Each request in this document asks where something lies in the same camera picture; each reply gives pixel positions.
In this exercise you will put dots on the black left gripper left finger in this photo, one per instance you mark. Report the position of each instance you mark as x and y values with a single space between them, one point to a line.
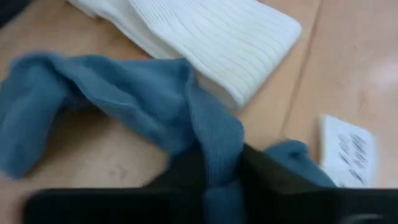
109 207

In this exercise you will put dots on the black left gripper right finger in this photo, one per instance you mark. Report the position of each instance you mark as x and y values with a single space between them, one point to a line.
311 208

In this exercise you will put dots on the grey-blue ribbed cloth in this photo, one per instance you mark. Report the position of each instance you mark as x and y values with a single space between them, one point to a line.
140 93

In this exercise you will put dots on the white ribbed cloth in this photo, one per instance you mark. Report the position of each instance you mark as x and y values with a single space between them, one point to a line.
217 40

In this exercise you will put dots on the black cloth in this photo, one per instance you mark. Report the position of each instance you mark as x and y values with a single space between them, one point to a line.
11 9

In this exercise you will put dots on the white printed label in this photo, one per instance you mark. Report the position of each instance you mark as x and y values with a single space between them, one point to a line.
348 149

